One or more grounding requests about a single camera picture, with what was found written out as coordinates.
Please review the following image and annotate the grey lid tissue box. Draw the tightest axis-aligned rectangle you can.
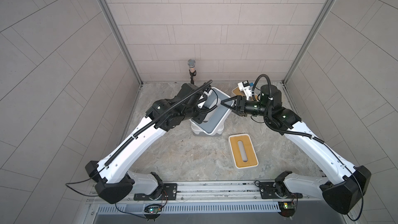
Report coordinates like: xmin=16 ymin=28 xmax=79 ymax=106
xmin=190 ymin=88 xmax=231 ymax=133

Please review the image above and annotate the black microphone stand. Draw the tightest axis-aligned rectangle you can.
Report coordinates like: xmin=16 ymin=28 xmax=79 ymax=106
xmin=187 ymin=59 xmax=197 ymax=85

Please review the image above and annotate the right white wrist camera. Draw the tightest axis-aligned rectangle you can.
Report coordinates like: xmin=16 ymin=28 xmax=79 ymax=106
xmin=238 ymin=80 xmax=254 ymax=100

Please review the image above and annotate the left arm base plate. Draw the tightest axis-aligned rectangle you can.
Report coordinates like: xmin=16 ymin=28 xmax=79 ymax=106
xmin=134 ymin=183 xmax=178 ymax=201

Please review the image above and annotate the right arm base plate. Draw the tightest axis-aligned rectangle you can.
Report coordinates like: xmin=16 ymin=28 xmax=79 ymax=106
xmin=255 ymin=181 xmax=303 ymax=200

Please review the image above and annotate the right circuit board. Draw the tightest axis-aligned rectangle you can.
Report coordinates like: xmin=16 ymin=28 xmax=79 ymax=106
xmin=278 ymin=201 xmax=296 ymax=218

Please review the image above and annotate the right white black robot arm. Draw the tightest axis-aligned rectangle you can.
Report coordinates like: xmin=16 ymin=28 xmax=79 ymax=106
xmin=221 ymin=85 xmax=372 ymax=215

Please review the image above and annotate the aluminium mounting rail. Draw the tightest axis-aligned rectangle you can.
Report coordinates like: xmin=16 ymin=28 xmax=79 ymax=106
xmin=83 ymin=178 xmax=347 ymax=204

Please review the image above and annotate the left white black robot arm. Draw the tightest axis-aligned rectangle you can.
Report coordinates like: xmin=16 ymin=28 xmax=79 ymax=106
xmin=85 ymin=80 xmax=212 ymax=204

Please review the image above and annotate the wooden lid tissue box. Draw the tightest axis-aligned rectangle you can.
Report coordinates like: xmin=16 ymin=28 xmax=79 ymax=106
xmin=228 ymin=134 xmax=259 ymax=170
xmin=232 ymin=87 xmax=246 ymax=97

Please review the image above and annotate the left black cable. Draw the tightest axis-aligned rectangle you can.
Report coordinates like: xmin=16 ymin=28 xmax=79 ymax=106
xmin=65 ymin=167 xmax=106 ymax=197

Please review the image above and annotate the circuit board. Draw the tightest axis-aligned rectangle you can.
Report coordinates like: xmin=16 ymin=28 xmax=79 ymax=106
xmin=144 ymin=204 xmax=162 ymax=220
xmin=278 ymin=201 xmax=296 ymax=218

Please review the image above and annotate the left circuit board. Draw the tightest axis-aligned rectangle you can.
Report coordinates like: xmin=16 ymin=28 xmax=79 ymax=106
xmin=144 ymin=204 xmax=162 ymax=220

